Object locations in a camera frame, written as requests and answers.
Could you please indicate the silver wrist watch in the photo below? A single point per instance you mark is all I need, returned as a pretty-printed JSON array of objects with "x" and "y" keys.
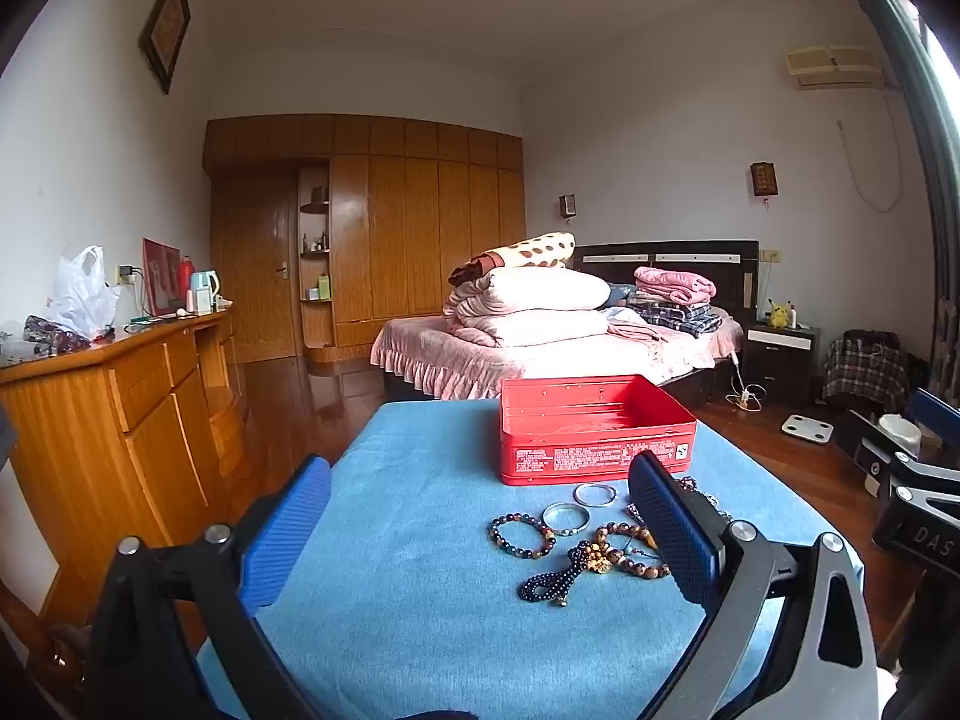
[{"x": 709, "y": 501}]

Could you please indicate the framed wall picture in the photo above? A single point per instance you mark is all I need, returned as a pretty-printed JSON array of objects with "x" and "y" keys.
[{"x": 165, "y": 26}]

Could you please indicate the folded pink quilts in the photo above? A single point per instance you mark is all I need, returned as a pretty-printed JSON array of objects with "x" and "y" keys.
[{"x": 525, "y": 307}]

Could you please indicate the white bathroom scale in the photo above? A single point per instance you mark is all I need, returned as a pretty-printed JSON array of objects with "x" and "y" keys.
[{"x": 807, "y": 425}]

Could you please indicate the polka dot blanket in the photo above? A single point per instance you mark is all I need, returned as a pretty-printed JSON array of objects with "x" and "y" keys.
[{"x": 532, "y": 249}]

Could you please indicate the red thermos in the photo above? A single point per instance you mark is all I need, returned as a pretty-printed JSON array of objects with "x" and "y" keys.
[{"x": 186, "y": 281}]

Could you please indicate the patterned curtain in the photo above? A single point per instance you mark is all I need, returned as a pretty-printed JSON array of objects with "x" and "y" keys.
[{"x": 943, "y": 330}]

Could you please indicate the beige air conditioner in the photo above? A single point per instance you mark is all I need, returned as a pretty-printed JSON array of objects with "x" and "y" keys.
[{"x": 832, "y": 67}]

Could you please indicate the wall socket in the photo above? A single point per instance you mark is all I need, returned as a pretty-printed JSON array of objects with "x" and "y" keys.
[{"x": 769, "y": 255}]

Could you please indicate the red framed picture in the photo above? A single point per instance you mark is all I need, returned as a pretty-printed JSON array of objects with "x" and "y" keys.
[{"x": 159, "y": 277}]

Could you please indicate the folded pink clothes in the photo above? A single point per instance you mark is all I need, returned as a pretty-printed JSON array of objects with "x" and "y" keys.
[{"x": 675, "y": 285}]

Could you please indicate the blue table cloth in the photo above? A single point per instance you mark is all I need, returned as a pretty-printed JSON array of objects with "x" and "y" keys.
[{"x": 420, "y": 540}]

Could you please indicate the white plastic bag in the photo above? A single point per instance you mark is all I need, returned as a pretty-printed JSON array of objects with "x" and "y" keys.
[{"x": 82, "y": 292}]

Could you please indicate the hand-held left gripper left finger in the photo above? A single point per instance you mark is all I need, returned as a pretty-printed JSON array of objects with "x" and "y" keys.
[{"x": 289, "y": 532}]

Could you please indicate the dark wall ornament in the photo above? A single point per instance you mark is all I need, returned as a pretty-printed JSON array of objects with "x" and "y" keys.
[{"x": 763, "y": 178}]

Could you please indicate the wide silver bangle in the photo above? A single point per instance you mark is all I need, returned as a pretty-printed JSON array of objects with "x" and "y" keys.
[{"x": 565, "y": 532}]

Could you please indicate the thin silver bangle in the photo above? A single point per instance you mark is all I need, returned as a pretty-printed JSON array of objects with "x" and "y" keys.
[{"x": 592, "y": 503}]

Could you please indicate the bed with pink cover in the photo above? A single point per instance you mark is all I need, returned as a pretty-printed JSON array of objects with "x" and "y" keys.
[{"x": 450, "y": 364}]

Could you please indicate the wooden dresser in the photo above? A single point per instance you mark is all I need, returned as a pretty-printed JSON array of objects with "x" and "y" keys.
[{"x": 97, "y": 427}]

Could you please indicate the wall plug charger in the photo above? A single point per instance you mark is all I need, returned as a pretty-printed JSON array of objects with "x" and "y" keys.
[{"x": 126, "y": 274}]

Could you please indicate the plaid bag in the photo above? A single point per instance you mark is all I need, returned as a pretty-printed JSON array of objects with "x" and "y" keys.
[{"x": 862, "y": 375}]

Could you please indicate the dark bed headboard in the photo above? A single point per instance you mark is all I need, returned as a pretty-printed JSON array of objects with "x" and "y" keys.
[{"x": 675, "y": 255}]

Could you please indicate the dark floral pouch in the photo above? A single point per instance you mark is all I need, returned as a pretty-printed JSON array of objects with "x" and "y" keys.
[{"x": 56, "y": 334}]

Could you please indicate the white bin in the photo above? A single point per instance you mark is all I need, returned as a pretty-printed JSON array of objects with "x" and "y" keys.
[{"x": 898, "y": 431}]

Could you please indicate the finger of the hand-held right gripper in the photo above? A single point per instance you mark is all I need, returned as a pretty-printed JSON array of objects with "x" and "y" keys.
[
  {"x": 870, "y": 457},
  {"x": 934, "y": 409}
]

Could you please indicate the yellow plush toy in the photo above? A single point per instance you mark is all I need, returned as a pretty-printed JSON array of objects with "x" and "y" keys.
[{"x": 780, "y": 313}]

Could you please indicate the folded plaid clothes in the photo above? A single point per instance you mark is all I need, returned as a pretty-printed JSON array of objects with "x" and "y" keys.
[{"x": 682, "y": 319}]

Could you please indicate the light blue kettle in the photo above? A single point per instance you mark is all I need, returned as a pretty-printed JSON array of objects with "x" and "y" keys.
[{"x": 202, "y": 291}]

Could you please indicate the red tin box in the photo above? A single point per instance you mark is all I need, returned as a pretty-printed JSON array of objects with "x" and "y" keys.
[{"x": 592, "y": 457}]

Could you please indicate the wooden door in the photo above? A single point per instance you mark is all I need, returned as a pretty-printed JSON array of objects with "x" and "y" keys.
[{"x": 255, "y": 270}]

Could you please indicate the wooden wardrobe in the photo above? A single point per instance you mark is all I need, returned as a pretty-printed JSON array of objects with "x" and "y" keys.
[{"x": 420, "y": 240}]

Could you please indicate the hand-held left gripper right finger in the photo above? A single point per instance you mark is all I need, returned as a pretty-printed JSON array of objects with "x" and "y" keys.
[{"x": 667, "y": 532}]

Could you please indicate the dark nightstand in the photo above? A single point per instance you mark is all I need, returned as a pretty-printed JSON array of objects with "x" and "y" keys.
[{"x": 780, "y": 364}]

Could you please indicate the small wall box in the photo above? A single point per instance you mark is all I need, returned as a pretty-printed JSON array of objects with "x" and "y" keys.
[{"x": 567, "y": 205}]

